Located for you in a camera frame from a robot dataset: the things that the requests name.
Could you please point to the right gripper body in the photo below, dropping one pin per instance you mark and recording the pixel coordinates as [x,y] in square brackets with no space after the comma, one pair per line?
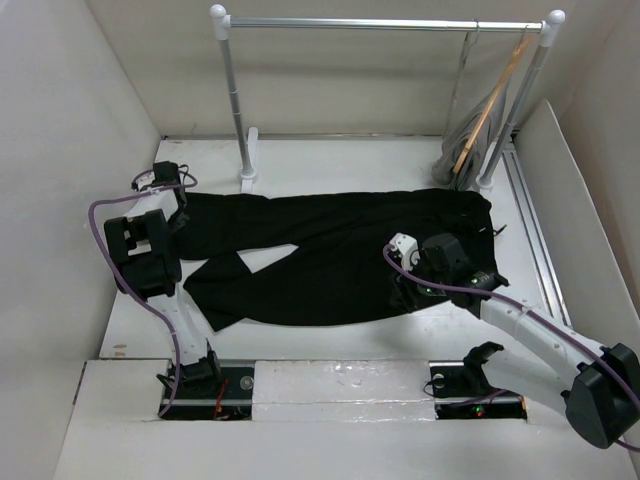
[416,289]

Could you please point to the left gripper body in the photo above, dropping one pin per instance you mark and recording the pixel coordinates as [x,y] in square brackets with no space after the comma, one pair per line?
[177,220]

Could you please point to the black trousers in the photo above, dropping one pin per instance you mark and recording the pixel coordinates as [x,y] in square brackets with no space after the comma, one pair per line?
[317,260]

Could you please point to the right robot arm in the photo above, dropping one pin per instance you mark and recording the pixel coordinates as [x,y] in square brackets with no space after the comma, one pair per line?
[593,386]

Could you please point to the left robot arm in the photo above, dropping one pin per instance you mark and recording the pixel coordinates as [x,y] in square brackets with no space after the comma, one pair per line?
[142,249]

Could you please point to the grey metal hanger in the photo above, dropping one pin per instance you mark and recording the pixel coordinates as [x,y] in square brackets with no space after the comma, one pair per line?
[470,39]

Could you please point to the wooden hanger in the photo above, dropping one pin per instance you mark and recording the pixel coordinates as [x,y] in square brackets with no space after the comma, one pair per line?
[515,58]

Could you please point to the silver clothes rack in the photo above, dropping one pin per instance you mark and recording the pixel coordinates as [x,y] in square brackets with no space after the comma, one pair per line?
[355,67]

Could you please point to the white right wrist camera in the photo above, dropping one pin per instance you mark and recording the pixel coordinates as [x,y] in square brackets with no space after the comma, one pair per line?
[406,249]

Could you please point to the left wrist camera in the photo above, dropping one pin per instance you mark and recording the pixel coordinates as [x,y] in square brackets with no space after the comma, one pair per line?
[164,174]

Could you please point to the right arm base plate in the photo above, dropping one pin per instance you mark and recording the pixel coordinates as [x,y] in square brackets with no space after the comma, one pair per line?
[461,393]

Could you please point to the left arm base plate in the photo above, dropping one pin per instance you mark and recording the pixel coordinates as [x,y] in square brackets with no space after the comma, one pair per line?
[226,399]

